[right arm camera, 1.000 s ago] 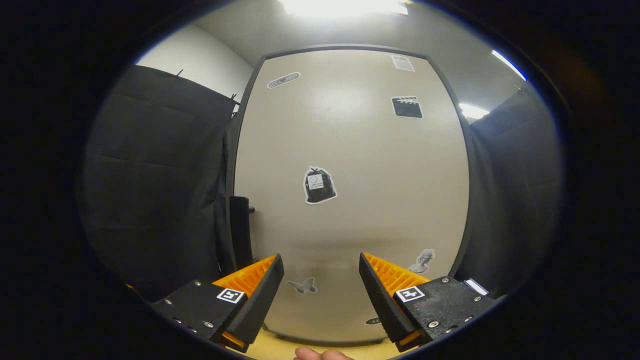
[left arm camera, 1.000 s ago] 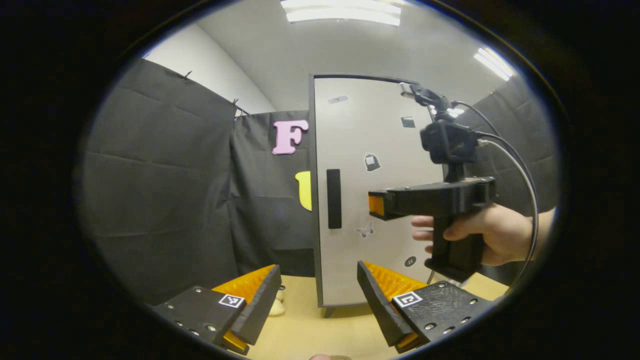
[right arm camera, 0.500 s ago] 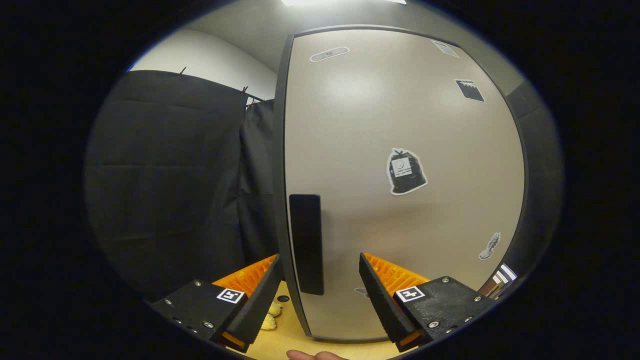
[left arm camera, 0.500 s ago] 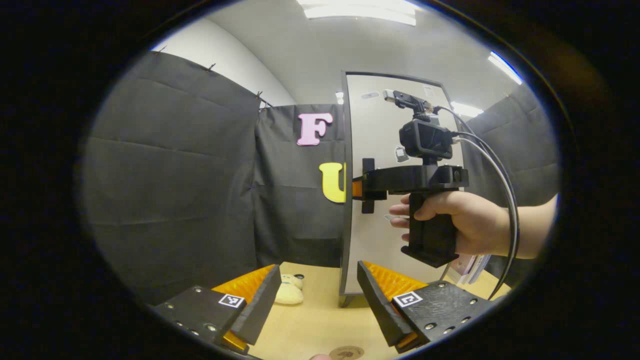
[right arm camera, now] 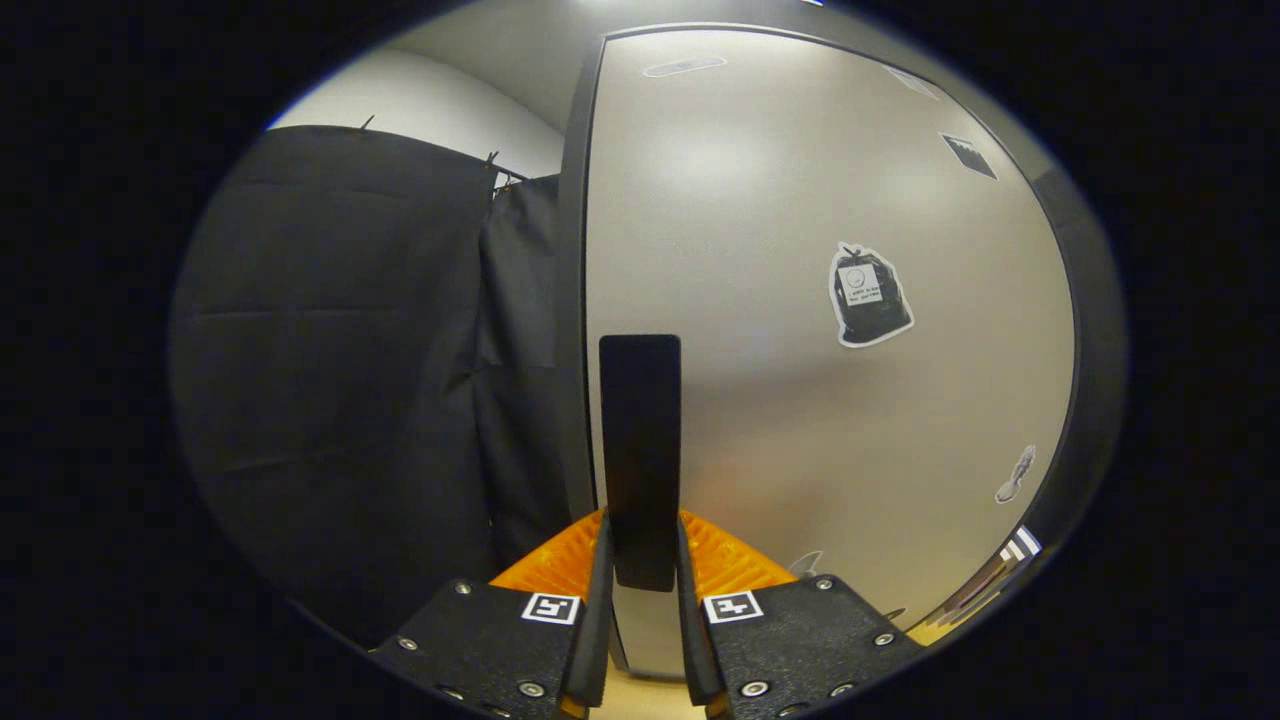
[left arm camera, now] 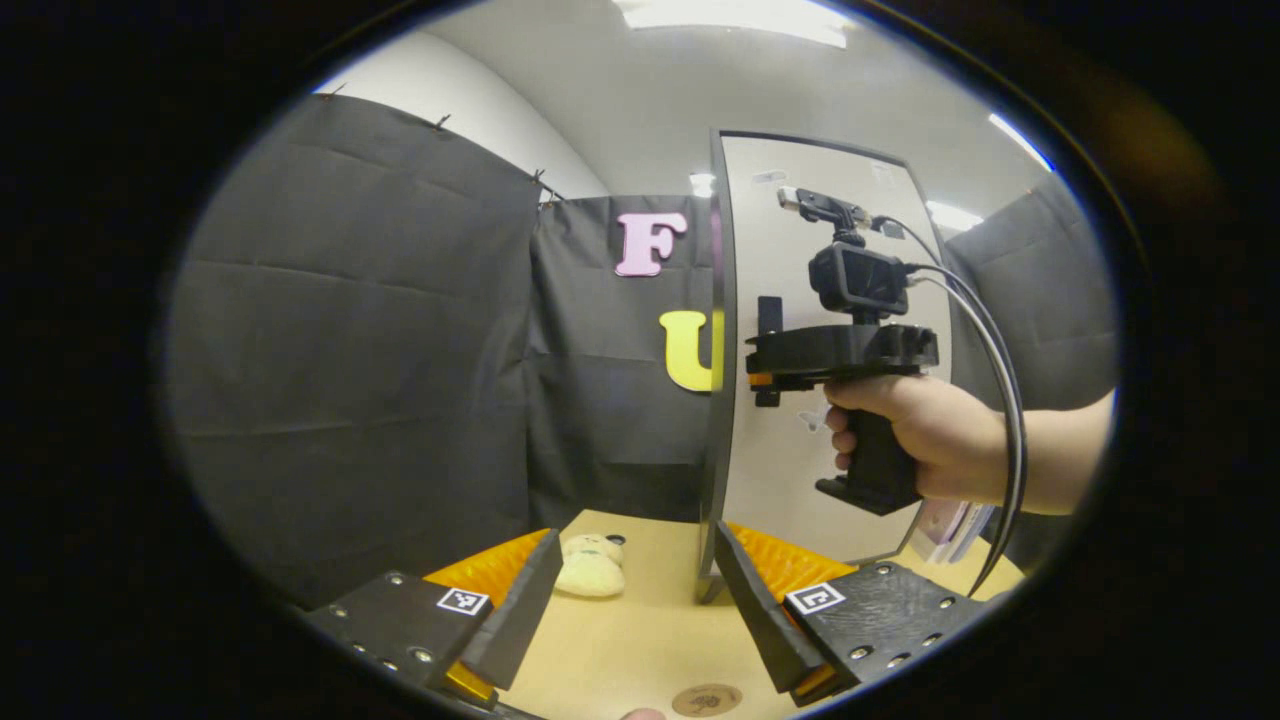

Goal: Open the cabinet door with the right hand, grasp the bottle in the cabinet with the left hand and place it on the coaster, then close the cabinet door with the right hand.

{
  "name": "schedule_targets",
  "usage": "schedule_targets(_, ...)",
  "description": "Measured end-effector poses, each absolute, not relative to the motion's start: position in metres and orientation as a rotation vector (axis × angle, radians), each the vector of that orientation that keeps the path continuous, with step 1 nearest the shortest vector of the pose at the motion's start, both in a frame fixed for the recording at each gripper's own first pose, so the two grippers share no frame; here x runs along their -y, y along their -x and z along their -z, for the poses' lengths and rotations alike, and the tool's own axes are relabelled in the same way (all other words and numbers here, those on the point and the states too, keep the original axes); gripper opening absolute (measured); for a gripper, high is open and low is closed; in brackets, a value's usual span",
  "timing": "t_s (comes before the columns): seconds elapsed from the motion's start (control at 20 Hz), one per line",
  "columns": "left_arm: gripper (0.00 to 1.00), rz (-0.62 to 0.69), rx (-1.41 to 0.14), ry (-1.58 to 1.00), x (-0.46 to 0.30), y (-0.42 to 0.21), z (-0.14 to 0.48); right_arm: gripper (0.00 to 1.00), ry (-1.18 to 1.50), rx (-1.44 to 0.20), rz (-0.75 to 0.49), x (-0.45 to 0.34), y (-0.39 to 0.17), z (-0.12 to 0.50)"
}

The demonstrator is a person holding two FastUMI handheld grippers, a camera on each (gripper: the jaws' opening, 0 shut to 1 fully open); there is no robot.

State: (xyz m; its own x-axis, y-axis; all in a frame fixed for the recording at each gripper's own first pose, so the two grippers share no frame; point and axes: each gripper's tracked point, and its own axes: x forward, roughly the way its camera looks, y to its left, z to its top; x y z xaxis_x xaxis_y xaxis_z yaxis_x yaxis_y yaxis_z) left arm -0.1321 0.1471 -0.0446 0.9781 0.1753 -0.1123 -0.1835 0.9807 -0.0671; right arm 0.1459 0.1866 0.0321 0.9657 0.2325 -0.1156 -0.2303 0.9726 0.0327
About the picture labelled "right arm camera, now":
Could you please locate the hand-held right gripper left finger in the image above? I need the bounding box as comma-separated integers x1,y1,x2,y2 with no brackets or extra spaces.
370,508,613,720

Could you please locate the dark grey cabinet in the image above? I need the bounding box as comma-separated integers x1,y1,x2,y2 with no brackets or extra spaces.
555,22,1129,681

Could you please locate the black door handle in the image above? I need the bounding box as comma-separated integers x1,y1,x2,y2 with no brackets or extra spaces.
598,334,683,593

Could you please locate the white pink book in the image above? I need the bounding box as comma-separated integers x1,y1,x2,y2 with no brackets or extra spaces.
915,525,1044,631

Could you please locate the black backdrop cloth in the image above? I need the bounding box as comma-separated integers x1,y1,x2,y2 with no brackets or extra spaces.
168,125,601,651

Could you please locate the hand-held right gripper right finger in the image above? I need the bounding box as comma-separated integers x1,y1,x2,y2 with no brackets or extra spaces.
675,510,926,720

